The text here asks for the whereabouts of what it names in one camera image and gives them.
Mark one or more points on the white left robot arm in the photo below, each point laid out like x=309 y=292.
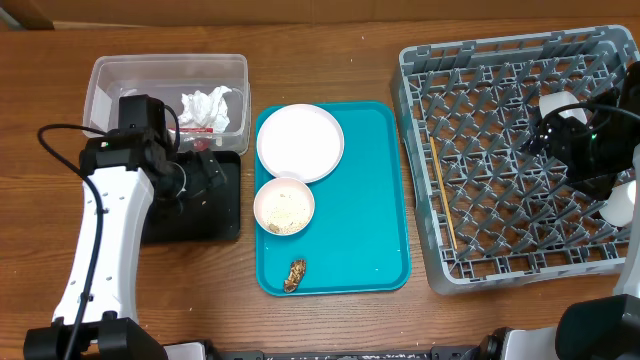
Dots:
x=120 y=171

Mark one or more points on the white tissue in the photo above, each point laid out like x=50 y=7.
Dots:
x=207 y=111

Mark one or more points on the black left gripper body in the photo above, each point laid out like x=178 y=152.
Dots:
x=196 y=180

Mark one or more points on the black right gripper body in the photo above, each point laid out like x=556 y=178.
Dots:
x=570 y=142

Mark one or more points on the brown food scrap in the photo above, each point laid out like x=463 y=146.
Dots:
x=296 y=274

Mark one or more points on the grey dishwasher rack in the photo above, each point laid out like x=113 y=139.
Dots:
x=515 y=218

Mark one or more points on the pink bowl with rice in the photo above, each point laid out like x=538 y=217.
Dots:
x=282 y=184

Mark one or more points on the black tray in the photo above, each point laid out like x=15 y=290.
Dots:
x=212 y=216

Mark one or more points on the cooked rice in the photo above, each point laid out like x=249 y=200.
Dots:
x=286 y=212

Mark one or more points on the clear plastic bin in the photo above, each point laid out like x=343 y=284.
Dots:
x=166 y=77

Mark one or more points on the white plastic cup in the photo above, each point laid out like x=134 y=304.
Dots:
x=619 y=207

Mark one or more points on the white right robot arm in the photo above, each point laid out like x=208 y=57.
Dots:
x=595 y=140

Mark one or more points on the red snack wrapper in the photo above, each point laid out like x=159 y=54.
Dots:
x=195 y=139

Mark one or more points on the large white plate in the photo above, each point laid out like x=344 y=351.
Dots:
x=300 y=141

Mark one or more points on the teal serving tray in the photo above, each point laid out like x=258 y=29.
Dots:
x=358 y=238

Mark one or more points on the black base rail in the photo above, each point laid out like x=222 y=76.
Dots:
x=350 y=355

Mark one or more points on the grey-green bowl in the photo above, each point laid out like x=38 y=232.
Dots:
x=550 y=102

